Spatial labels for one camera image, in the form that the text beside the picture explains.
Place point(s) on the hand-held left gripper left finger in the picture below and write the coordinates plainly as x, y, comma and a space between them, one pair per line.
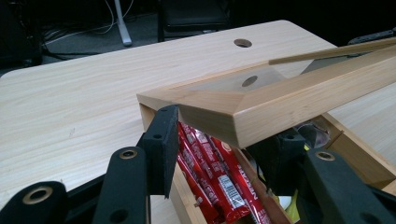
162, 149

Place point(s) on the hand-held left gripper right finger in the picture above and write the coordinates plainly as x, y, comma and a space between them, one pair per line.
277, 161

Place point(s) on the wooden glass-pane box lid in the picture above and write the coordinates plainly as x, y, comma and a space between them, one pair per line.
280, 105

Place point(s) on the wooden tea box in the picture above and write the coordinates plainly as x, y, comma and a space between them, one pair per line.
367, 168

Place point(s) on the red stick sachet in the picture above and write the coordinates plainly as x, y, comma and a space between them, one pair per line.
246, 183
214, 174
199, 199

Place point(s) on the white packet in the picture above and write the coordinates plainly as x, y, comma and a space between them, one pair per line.
284, 201

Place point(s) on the dark foil packets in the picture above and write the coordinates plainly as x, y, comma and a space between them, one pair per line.
314, 132

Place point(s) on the white desk leg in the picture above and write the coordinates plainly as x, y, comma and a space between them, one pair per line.
123, 23

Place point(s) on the dark cabinet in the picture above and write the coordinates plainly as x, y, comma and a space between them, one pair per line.
18, 34

